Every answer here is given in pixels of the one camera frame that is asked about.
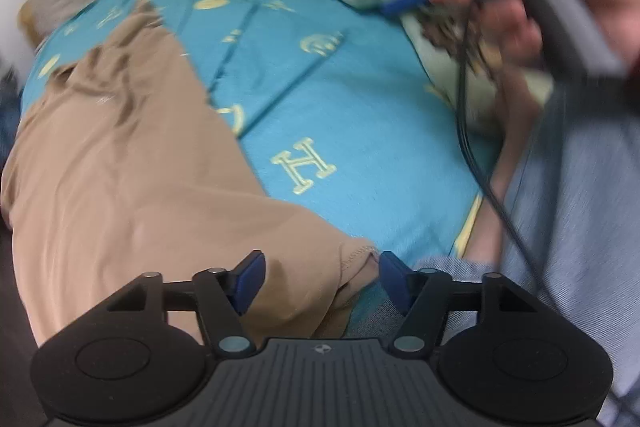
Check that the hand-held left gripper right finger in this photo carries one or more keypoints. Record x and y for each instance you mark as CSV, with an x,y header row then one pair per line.
x,y
395,279

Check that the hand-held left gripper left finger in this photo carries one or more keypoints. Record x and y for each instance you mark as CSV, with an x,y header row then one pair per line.
x,y
250,279

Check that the person's blue-grey pants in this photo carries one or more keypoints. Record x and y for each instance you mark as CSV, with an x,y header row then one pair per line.
x,y
575,207

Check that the teal printed bed sheet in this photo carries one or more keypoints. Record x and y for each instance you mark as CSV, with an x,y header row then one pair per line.
x,y
350,107

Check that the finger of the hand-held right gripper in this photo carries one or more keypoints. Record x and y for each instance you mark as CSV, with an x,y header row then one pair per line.
x,y
405,2

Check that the tan t-shirt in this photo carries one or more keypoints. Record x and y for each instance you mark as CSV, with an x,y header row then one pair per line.
x,y
125,182

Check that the beige mattress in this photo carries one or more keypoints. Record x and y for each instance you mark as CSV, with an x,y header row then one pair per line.
x,y
500,167

